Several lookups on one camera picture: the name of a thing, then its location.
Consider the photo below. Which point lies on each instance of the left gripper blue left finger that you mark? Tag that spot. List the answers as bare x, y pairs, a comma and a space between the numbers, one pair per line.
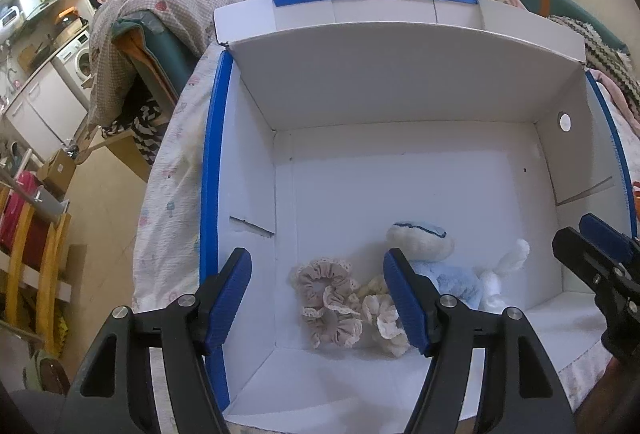
221, 298

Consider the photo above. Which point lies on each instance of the light blue fluffy scrunchie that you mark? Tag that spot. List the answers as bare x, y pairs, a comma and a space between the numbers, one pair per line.
458, 281

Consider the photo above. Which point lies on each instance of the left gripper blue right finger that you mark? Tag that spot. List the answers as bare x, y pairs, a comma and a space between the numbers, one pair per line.
413, 296

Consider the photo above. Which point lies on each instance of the black white zebra cloth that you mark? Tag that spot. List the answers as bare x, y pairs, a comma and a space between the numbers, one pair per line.
140, 121

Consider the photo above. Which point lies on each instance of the white washing machine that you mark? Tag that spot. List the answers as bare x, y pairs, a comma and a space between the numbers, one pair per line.
72, 62

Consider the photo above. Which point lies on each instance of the cream lace scrunchie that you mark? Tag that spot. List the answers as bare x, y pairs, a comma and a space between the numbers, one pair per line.
380, 313

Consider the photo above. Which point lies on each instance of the white knotted cloth toy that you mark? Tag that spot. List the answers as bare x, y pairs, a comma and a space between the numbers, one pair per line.
493, 279

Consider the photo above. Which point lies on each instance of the beige lace scrunchie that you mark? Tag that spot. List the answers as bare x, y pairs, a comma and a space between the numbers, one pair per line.
329, 303

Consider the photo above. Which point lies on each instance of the white kitchen cabinet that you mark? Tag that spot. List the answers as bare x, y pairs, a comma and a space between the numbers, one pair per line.
46, 113

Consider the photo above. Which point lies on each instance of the striped fuzzy blanket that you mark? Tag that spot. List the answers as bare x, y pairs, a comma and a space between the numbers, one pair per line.
616, 65

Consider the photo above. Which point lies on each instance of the cardboard box on floor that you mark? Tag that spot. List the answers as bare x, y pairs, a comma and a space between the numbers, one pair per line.
57, 172

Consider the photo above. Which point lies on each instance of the blue white cardboard box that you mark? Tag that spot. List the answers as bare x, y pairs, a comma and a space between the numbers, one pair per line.
332, 120

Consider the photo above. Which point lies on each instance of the white patterned bed sheet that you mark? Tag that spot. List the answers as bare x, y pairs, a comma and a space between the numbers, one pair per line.
166, 251

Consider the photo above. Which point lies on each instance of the wooden yellow chair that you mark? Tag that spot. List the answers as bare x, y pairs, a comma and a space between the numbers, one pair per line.
31, 298

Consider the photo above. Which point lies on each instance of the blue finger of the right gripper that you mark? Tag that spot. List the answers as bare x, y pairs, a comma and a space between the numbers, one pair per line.
606, 238

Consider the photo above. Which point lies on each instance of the teal headboard cushion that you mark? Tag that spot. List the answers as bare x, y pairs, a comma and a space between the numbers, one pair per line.
569, 8

